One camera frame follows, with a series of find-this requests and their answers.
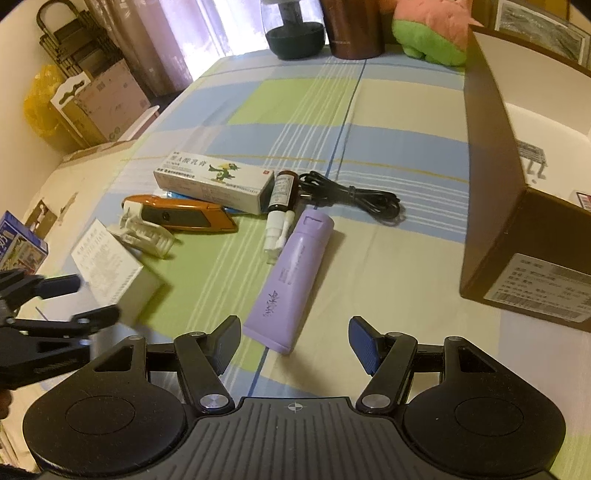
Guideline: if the white furniture piece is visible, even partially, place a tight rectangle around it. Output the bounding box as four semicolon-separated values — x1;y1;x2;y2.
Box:
108;106;160;144

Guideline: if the white ointment box green bird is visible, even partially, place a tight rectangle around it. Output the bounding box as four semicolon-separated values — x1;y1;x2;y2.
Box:
153;148;276;215

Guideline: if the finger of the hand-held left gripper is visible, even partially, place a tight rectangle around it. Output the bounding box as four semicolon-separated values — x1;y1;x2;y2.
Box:
0;271;81;302
0;305;122;334

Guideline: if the pink star plush toy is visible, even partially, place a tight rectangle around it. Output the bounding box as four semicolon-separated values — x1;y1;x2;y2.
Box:
379;0;483;68

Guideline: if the flat cardboard sheet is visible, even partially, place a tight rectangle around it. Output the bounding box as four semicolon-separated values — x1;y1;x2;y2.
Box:
62;137;139;163

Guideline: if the glass teapot black base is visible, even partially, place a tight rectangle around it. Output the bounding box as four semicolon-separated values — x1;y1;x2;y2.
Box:
261;0;326;61

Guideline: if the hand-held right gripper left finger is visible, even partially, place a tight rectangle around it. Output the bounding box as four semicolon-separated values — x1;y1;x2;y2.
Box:
92;315;242;413

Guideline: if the purple tube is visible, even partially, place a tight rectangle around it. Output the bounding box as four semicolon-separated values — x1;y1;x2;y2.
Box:
242;208;335;356

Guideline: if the open cardboard box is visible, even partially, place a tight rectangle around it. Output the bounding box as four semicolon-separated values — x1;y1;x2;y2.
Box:
50;60;148;144

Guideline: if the brown thermos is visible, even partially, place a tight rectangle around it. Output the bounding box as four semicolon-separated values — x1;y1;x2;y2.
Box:
320;0;386;60

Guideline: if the yellow plastic bag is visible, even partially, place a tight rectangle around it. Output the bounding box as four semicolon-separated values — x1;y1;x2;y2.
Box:
24;65;63;153

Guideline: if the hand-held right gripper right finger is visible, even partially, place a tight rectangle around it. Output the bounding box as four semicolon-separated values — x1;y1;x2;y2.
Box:
348;315;502;414

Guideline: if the small white carton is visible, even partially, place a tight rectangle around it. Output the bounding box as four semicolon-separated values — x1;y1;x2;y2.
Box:
70;218;163;326

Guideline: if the pink curtain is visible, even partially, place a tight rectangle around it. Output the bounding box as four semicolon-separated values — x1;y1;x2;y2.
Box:
83;0;273;95

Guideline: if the plaid bed sheet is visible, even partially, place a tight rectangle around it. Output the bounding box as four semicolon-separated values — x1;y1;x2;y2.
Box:
28;44;591;402

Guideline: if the orange utility knife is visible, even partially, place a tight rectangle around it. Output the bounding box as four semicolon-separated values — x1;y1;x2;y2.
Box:
121;194;239;234

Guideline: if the large brown cardboard box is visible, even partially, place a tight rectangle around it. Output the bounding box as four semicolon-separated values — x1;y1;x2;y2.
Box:
459;23;591;334

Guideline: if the blue printed box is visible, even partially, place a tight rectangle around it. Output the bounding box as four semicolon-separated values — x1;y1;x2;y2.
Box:
0;211;49;273

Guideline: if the brown spray bottle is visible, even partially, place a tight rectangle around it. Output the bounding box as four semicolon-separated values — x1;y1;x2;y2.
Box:
264;170;298;265

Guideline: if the framed picture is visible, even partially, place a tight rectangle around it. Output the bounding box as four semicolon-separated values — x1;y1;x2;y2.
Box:
494;0;587;65

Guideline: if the black cable bundle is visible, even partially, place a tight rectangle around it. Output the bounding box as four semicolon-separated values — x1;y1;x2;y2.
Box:
298;171;403;225

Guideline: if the blue tube white cap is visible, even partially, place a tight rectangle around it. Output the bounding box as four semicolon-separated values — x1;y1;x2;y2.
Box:
167;188;243;217

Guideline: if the white plastic clip holder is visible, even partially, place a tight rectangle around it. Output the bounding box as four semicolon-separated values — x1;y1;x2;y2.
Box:
107;213;178;258

